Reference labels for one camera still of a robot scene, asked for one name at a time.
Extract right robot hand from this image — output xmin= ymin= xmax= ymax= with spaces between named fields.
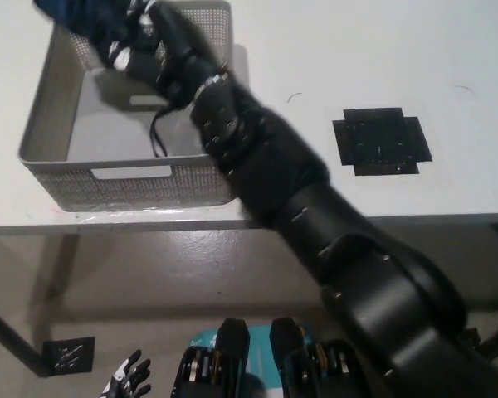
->
xmin=109 ymin=0 xmax=233 ymax=108

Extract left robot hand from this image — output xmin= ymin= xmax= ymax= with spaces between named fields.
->
xmin=101 ymin=349 xmax=153 ymax=398

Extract navy umbrella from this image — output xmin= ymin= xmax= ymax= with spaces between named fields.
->
xmin=32 ymin=0 xmax=172 ymax=158

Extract black floor tape marker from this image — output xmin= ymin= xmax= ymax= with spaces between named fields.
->
xmin=41 ymin=336 xmax=96 ymax=377

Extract black teal robot body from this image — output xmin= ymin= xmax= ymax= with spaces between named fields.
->
xmin=172 ymin=317 xmax=360 ymax=398

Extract dark metal table leg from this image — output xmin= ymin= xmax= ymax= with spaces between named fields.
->
xmin=0 ymin=299 xmax=53 ymax=378

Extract grey perforated plastic basket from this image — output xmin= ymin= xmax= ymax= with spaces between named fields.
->
xmin=17 ymin=0 xmax=240 ymax=213

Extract clear tape strip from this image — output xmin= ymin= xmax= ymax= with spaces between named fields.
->
xmin=70 ymin=206 xmax=194 ymax=224

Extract black tape square patch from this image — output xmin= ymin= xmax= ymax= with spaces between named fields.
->
xmin=331 ymin=106 xmax=433 ymax=177

